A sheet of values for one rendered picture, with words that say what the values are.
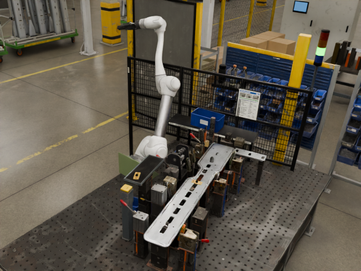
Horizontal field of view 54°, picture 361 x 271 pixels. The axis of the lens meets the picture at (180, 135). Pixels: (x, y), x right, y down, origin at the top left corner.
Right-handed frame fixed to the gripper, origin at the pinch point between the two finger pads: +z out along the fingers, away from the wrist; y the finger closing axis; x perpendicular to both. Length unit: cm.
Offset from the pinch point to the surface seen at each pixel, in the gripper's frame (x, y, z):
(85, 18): -256, -394, 344
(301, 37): 19, -29, -158
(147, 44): -57, -165, 56
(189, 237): 178, 58, -92
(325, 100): 40, -173, -179
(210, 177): 138, -6, -86
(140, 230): 176, 54, -56
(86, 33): -227, -416, 356
